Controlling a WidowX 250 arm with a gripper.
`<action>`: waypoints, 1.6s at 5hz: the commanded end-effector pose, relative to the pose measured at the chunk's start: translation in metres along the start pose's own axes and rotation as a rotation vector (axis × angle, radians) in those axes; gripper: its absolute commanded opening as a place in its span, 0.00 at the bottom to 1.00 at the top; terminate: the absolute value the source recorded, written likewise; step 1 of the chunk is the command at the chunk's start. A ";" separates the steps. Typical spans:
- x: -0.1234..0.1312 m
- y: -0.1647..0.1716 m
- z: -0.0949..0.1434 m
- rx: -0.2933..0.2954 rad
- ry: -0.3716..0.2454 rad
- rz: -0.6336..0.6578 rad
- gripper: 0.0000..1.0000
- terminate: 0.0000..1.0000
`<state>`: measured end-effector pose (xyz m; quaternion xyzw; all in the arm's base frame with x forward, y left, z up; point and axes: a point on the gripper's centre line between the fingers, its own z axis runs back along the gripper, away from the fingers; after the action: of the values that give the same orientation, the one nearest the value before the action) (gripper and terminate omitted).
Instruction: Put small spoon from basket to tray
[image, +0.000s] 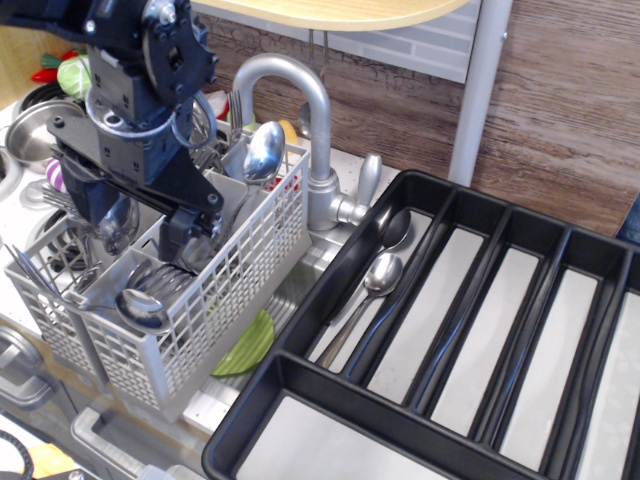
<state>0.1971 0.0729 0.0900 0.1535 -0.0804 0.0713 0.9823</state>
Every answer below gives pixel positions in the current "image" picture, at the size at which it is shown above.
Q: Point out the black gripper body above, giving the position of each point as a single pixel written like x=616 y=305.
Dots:
x=148 y=161

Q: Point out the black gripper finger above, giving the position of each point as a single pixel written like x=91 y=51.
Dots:
x=109 y=212
x=186 y=244

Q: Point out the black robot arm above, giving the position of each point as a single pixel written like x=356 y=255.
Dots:
x=148 y=64

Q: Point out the front steel spoon in basket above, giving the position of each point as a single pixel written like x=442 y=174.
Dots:
x=142 y=311

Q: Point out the large upright steel spoon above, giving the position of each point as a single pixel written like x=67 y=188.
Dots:
x=260 y=164

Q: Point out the steel forks at basket corner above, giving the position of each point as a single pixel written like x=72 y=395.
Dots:
x=33 y=272

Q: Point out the grey plastic cutlery basket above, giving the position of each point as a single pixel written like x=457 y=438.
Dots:
x=160 y=372

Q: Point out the steel spoon in tray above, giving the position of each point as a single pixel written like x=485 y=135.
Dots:
x=380 y=280

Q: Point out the dark spoon in tray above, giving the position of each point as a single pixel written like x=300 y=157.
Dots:
x=395 y=231

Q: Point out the black cutlery tray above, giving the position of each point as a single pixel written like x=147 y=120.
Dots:
x=508 y=350

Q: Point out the purple toy onion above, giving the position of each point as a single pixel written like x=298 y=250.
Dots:
x=54 y=175

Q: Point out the steel pot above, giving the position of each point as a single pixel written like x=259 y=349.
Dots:
x=27 y=139

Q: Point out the upright steel fork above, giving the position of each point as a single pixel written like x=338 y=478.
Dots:
x=235 y=118

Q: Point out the green toy cabbage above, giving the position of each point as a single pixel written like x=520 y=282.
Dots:
x=74 y=77

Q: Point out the green plate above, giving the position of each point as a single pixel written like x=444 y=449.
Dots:
x=250 y=349

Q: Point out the silver faucet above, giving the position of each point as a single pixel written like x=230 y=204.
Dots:
x=328 y=206

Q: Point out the light wooden shelf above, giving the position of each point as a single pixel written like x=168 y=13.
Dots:
x=338 y=15

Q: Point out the white metal post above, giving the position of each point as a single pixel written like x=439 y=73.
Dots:
x=491 y=34

